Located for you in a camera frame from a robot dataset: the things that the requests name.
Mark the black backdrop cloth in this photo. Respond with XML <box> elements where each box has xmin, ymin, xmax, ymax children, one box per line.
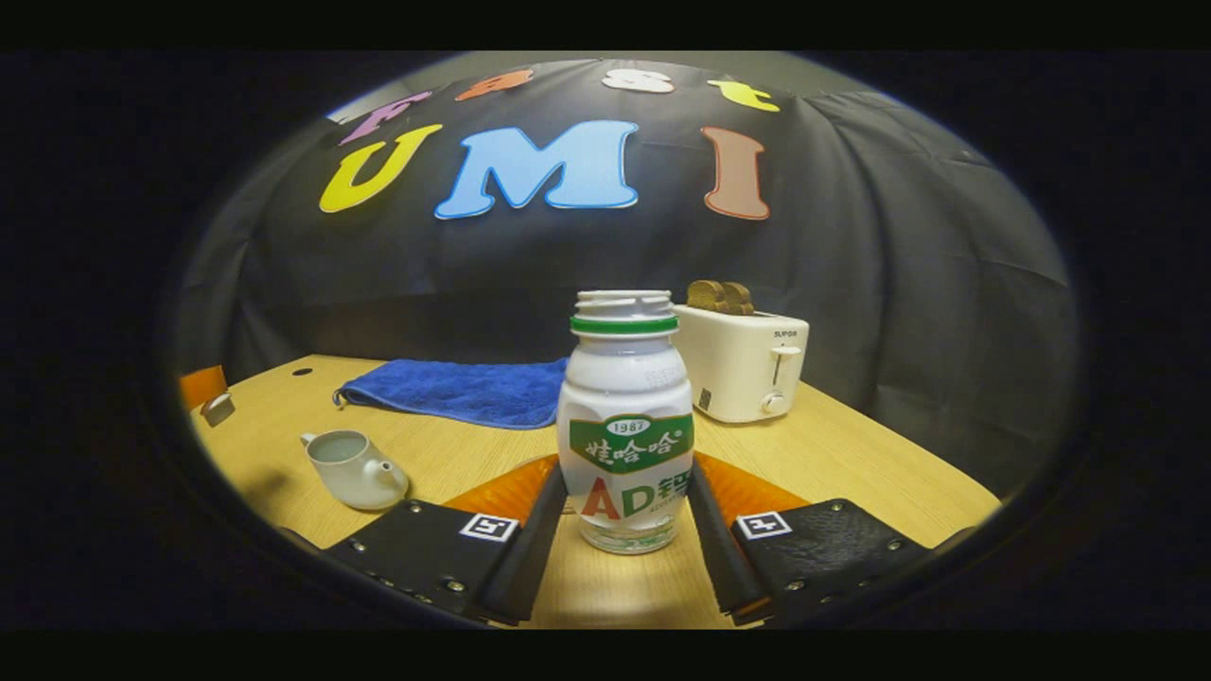
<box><xmin>175</xmin><ymin>59</ymin><xmax>1081</xmax><ymax>498</ymax></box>

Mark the white water bottle green label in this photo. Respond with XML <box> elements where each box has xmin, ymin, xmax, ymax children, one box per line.
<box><xmin>556</xmin><ymin>289</ymin><xmax>696</xmax><ymax>555</ymax></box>

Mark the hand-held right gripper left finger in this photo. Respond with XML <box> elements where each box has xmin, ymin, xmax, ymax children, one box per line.
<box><xmin>317</xmin><ymin>453</ymin><xmax>570</xmax><ymax>628</ymax></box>

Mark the blue towel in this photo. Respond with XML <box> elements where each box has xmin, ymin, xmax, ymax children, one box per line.
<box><xmin>331</xmin><ymin>358</ymin><xmax>570</xmax><ymax>430</ymax></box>

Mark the white toaster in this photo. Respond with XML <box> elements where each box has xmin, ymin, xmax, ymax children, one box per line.
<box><xmin>670</xmin><ymin>303</ymin><xmax>811</xmax><ymax>424</ymax></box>

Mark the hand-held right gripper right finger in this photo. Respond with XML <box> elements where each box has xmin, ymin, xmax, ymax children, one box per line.
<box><xmin>686</xmin><ymin>451</ymin><xmax>938</xmax><ymax>627</ymax></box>

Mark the white ceramic teacup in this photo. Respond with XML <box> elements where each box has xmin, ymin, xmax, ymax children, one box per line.
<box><xmin>301</xmin><ymin>429</ymin><xmax>411</xmax><ymax>512</ymax></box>

